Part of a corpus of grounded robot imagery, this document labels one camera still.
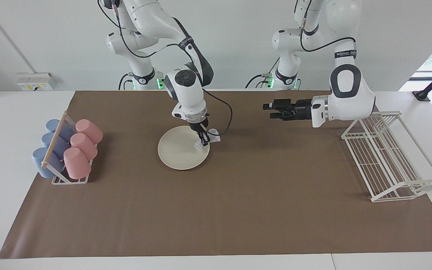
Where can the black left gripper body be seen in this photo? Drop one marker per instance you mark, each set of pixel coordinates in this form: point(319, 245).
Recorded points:
point(301, 108)

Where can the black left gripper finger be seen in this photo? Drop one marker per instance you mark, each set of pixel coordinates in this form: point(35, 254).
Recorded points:
point(281, 116)
point(279, 104)

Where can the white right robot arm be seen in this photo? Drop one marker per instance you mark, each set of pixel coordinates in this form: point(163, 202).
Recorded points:
point(188, 93)

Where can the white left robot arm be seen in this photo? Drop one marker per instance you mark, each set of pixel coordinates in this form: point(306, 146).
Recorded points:
point(351, 103)

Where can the cream round plate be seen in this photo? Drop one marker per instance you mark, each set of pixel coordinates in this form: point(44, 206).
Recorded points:
point(178, 150)

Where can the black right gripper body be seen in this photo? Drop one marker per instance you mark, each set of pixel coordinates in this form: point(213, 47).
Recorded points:
point(200, 126)

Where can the white wall socket box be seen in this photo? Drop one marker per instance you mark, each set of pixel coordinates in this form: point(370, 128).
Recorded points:
point(36, 81)

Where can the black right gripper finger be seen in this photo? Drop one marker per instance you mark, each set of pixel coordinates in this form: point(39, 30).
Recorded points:
point(203, 138)
point(207, 135)

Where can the brown table mat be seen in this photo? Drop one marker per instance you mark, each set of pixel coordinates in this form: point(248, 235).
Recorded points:
point(219, 210)

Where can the pink cup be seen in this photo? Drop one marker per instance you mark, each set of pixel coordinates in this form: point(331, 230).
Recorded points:
point(84, 146)
point(76, 164)
point(90, 130)

